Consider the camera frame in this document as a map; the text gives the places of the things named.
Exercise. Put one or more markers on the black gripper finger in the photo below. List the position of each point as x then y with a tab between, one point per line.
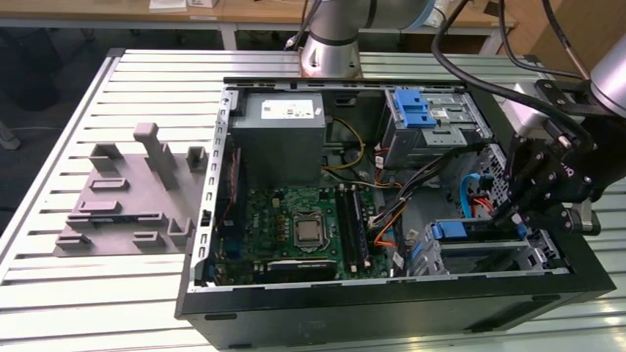
538	210
530	161

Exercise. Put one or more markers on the hard disk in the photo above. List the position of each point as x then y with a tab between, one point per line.
453	229

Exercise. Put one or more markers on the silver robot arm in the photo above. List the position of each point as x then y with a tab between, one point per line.
333	55

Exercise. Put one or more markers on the metal disk bay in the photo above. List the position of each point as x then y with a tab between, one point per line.
489	245

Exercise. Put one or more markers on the metal drive cage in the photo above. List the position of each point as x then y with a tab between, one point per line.
440	137

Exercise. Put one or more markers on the blue drive latch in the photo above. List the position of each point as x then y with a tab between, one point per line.
412	110

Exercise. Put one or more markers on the black RAM stick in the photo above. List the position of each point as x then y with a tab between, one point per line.
361	227

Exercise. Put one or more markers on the wooden cabinet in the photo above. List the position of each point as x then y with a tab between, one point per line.
538	22

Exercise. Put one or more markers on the clear plastic bag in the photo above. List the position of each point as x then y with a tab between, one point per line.
440	14

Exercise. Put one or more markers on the silver CPU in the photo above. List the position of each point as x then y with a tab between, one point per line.
309	231

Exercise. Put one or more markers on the black PC case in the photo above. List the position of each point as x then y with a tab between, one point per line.
342	315

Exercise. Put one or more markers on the grey power supply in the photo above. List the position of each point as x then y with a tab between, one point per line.
280	154

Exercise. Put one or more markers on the black graphics card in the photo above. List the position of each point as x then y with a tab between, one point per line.
298	269

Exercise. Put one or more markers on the green motherboard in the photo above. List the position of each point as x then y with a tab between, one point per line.
269	205

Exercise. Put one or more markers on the wooden desk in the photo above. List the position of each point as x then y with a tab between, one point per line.
206	16

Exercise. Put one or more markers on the grey parts rack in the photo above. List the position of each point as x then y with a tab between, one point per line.
127	238

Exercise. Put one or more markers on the white box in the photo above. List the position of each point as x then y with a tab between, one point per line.
167	4

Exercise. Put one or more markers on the spare RAM stick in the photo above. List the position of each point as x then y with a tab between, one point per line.
115	220

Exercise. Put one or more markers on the dark office chair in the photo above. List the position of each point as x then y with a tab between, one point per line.
34	73

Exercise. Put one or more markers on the grey metal foot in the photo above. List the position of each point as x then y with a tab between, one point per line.
10	141

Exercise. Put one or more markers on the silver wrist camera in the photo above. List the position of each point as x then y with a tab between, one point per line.
526	110

